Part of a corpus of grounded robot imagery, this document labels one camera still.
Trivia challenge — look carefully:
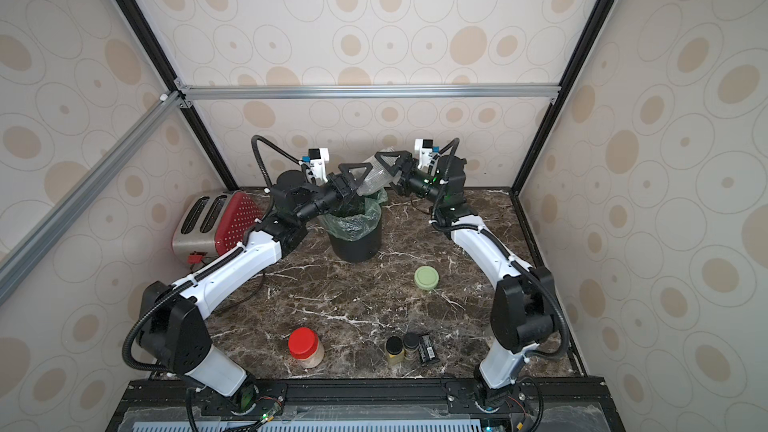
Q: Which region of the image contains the clear oatmeal jar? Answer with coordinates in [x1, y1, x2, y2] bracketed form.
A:
[357, 155, 395, 196]

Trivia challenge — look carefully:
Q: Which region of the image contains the light green jar lid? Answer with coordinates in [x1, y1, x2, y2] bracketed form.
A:
[414, 266, 440, 291]

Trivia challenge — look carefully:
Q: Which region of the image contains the red lid oatmeal jar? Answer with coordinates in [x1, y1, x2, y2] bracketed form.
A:
[288, 327, 325, 369]

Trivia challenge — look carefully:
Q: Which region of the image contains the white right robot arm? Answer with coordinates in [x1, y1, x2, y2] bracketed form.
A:
[375, 138, 571, 391]

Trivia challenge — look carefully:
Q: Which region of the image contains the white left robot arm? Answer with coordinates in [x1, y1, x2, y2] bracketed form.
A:
[121, 135, 373, 413]

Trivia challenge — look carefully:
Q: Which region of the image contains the black trash bin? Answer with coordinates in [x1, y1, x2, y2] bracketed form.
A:
[327, 218, 383, 263]

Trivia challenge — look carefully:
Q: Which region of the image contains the red polka dot toaster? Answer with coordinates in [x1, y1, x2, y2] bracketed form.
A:
[172, 191, 264, 264]

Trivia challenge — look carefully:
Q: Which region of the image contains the dark spice jar black lid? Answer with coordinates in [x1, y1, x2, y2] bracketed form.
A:
[402, 332, 421, 361]

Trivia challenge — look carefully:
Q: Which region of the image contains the yellow spice jar black lid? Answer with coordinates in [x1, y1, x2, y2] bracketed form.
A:
[385, 336, 405, 367]

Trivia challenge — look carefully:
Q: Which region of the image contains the small black box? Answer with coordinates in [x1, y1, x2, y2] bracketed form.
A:
[418, 334, 439, 365]

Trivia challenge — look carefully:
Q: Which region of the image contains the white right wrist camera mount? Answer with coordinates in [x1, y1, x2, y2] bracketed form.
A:
[414, 139, 440, 175]

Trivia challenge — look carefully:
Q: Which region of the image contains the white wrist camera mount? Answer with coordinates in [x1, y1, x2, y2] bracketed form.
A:
[414, 139, 440, 175]
[300, 148, 330, 185]

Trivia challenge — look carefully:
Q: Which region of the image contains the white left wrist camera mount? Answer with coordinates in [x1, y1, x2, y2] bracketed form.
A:
[300, 148, 330, 185]

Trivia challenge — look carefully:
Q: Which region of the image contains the aluminium frame rail back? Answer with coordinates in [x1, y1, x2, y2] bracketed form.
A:
[167, 83, 560, 101]

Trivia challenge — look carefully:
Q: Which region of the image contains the aluminium frame rail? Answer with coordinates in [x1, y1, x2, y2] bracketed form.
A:
[167, 83, 560, 101]
[1, 91, 181, 302]

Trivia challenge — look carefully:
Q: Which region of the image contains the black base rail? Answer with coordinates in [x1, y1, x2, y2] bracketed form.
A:
[109, 376, 621, 427]

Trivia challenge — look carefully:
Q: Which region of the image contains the aluminium frame rail left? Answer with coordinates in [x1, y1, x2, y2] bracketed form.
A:
[1, 91, 181, 302]

